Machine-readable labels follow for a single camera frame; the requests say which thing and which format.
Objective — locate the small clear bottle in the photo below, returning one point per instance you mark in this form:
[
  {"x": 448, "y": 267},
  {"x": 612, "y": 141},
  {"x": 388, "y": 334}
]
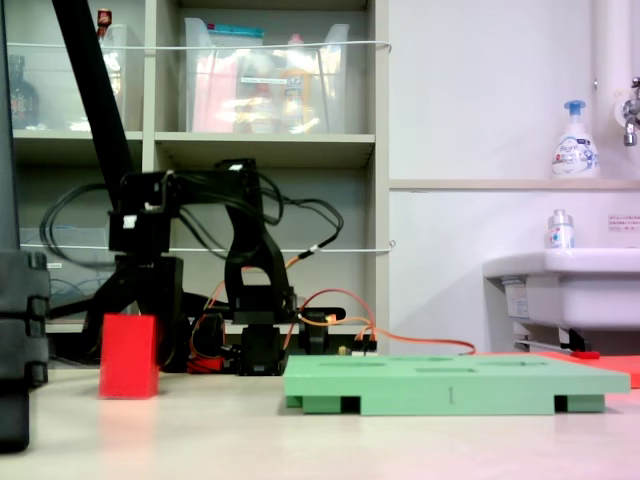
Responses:
[{"x": 560, "y": 232}]

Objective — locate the red table clamp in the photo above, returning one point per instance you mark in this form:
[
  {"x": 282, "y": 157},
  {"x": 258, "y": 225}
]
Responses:
[{"x": 205, "y": 364}]

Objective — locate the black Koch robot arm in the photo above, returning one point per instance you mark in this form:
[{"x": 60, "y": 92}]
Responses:
[{"x": 252, "y": 250}]

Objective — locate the clear bin holding bottles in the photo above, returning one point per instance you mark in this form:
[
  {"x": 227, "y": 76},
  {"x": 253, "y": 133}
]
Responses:
[{"x": 60, "y": 90}]

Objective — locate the white foam soap dispenser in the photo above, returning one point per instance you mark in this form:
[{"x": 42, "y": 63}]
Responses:
[{"x": 575, "y": 150}]

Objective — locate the dark round bottle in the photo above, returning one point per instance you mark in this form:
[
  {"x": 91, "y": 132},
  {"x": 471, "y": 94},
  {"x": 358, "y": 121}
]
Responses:
[{"x": 22, "y": 100}]

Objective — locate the red capped bottle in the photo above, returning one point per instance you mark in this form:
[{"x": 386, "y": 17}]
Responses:
[{"x": 104, "y": 20}]

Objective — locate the white wall notice label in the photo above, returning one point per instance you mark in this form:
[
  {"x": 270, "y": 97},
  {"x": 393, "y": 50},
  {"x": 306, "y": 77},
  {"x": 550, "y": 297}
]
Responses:
[{"x": 625, "y": 223}]

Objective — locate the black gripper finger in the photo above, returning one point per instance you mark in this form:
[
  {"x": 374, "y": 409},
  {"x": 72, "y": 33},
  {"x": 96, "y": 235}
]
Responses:
[
  {"x": 165, "y": 295},
  {"x": 107, "y": 300}
]

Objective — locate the beige shelf unit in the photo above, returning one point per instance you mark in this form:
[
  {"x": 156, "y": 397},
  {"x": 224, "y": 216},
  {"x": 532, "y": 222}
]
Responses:
[{"x": 265, "y": 142}]

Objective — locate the orange label bottle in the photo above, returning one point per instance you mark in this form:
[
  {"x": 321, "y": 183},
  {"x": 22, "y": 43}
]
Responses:
[{"x": 297, "y": 95}]

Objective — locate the notched black stack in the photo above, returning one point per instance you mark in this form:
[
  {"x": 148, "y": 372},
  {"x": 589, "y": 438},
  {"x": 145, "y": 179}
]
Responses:
[{"x": 22, "y": 320}]

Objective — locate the large clear plastic bin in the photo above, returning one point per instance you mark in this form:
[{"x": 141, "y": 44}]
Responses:
[{"x": 220, "y": 90}]

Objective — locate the metal water tap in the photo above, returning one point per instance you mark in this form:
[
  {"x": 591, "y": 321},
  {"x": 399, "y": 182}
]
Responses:
[{"x": 630, "y": 117}]

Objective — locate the white sink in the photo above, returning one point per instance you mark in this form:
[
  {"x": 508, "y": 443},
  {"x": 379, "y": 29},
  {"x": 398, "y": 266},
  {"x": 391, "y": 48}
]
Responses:
[{"x": 580, "y": 295}]

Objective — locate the red square block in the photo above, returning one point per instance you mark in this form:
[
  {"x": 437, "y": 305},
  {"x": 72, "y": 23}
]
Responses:
[{"x": 127, "y": 357}]

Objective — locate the green shape sorter board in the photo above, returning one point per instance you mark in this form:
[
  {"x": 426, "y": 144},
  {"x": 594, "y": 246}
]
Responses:
[{"x": 450, "y": 387}]

